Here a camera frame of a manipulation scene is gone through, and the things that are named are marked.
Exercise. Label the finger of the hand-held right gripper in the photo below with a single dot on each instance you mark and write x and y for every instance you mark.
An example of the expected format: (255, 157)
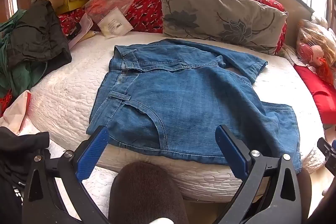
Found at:
(326, 151)

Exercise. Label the black cloth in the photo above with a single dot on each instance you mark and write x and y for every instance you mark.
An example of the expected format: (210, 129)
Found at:
(15, 150)

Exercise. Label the grey floral pillow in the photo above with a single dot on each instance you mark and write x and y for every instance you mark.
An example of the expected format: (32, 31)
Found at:
(218, 16)

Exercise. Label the blonde doll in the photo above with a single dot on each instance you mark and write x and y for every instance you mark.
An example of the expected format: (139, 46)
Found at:
(315, 52)

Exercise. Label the white quilted mattress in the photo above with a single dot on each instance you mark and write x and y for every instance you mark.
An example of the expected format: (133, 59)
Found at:
(73, 87)

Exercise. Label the white labelled packet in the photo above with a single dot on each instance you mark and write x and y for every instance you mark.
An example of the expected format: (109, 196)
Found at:
(114, 23)

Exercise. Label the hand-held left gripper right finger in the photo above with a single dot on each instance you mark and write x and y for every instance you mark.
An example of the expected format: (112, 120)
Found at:
(232, 151)

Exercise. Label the green garment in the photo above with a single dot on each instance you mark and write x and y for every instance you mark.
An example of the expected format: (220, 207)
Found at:
(15, 77)

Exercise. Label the blue denim pants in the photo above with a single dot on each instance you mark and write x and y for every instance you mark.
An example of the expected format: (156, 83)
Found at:
(183, 92)

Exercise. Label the pale pink cloth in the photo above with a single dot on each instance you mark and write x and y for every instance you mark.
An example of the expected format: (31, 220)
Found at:
(18, 113)

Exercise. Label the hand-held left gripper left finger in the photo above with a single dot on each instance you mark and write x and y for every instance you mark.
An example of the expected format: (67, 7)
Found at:
(92, 151)

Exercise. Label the plain red cloth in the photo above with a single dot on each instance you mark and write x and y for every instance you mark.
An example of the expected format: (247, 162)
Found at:
(320, 95)

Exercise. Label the black garment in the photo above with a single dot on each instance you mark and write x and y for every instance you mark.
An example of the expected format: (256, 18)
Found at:
(36, 32)

